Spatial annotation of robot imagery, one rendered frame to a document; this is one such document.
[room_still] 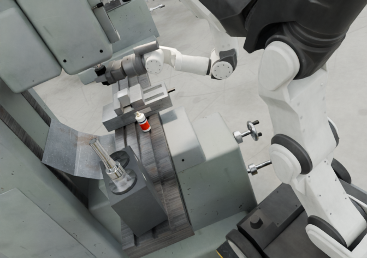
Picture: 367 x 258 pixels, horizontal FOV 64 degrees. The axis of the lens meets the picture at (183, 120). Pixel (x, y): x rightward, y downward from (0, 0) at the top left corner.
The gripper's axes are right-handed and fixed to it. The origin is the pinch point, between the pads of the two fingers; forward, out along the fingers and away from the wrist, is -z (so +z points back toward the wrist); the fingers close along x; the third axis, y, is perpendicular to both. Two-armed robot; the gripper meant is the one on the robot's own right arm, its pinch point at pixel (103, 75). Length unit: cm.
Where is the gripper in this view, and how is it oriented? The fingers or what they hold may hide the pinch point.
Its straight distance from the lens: 127.0
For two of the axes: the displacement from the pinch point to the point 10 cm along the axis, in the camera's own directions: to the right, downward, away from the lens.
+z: 9.4, -2.4, -2.3
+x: -0.2, 6.5, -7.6
